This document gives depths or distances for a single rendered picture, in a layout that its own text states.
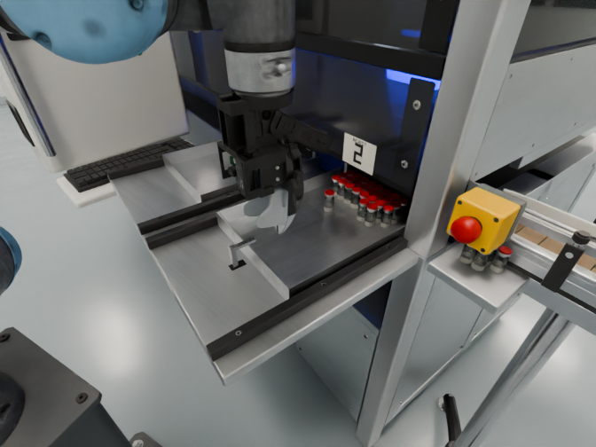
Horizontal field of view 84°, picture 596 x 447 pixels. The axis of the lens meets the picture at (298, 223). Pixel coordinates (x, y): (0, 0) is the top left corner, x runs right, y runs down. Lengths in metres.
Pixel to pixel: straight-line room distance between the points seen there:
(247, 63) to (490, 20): 0.30
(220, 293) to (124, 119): 0.87
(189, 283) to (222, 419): 0.90
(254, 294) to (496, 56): 0.47
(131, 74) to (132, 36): 1.07
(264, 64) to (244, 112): 0.05
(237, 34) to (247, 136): 0.10
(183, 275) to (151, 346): 1.08
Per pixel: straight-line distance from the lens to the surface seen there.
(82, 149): 1.29
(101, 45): 0.23
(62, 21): 0.23
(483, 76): 0.52
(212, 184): 0.86
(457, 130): 0.54
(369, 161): 0.66
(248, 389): 1.46
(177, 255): 0.66
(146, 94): 1.32
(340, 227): 0.69
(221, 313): 0.54
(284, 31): 0.37
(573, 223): 0.74
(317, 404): 1.43
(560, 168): 1.17
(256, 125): 0.40
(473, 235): 0.53
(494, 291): 0.65
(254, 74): 0.37
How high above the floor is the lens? 1.29
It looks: 36 degrees down
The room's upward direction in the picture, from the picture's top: straight up
